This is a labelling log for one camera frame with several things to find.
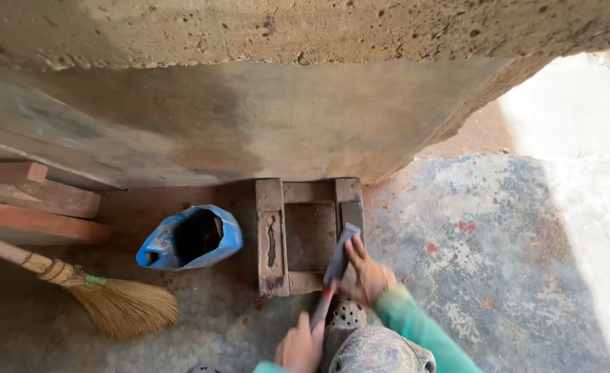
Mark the person's left hand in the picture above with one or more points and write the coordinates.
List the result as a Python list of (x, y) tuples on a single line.
[(297, 349)]

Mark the person's right hand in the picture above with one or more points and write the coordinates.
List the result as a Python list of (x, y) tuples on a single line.
[(370, 279)]

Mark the person's right fingers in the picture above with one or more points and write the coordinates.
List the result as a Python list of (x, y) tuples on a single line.
[(357, 254)]

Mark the steel blade tool red collar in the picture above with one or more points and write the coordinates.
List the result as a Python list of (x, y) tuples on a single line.
[(340, 254)]

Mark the grey sharpening stone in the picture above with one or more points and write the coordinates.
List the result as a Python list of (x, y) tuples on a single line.
[(352, 212)]

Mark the perforated grey clog shoe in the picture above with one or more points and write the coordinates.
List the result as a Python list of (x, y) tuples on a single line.
[(347, 313)]

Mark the person's paint-stained trouser leg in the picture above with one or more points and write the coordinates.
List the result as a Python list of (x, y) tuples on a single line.
[(372, 352)]

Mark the blue cut plastic container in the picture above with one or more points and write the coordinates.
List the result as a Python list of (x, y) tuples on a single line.
[(222, 243)]

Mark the thick brown wooden plank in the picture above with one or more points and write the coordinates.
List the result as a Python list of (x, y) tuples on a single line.
[(51, 199)]

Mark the short reddish wooden plank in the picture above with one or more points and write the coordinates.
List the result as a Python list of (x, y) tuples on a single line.
[(9, 171)]

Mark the worn wooden frame stand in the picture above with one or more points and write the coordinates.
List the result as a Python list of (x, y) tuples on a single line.
[(271, 233)]

